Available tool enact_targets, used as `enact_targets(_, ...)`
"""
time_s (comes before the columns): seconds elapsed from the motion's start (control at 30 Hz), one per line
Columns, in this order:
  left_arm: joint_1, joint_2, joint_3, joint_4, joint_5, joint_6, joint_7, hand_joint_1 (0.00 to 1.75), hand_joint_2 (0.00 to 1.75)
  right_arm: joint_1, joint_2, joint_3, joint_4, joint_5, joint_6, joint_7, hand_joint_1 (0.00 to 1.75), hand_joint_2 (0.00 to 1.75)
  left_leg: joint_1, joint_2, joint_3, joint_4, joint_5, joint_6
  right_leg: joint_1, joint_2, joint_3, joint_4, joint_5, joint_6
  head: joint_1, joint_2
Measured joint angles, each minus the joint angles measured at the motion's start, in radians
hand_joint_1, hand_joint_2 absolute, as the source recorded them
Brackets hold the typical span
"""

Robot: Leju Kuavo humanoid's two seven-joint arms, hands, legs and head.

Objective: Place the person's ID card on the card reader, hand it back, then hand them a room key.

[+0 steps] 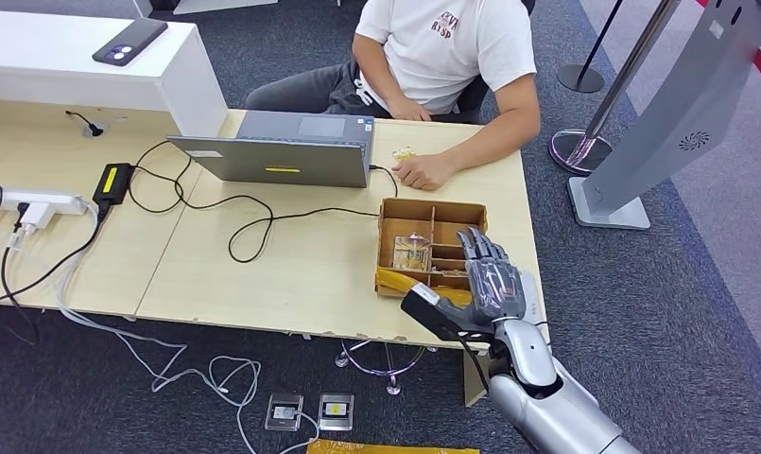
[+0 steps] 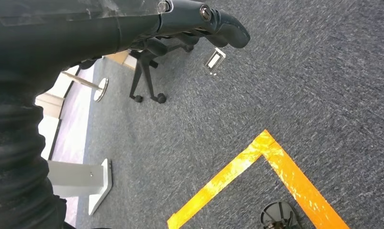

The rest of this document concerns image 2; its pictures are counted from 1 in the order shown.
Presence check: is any chrome base stanchion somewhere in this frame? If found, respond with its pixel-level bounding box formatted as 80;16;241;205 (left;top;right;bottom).
61;71;110;103

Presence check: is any silver floor socket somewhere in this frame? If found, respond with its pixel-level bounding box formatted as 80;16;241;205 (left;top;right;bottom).
203;47;227;76

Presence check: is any orange floor tape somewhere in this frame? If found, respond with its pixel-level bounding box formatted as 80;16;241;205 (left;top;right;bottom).
167;129;351;229

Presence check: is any black round ribbed base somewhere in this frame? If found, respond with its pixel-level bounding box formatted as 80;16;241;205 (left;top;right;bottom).
260;201;301;229

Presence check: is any wooden desk leg panel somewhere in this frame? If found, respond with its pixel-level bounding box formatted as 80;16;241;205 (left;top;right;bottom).
103;50;139;70

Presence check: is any grey kiosk stand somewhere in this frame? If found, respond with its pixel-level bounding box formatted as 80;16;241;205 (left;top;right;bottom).
47;158;113;217

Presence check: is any black office chair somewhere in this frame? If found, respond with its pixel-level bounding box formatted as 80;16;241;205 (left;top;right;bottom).
128;33;196;105

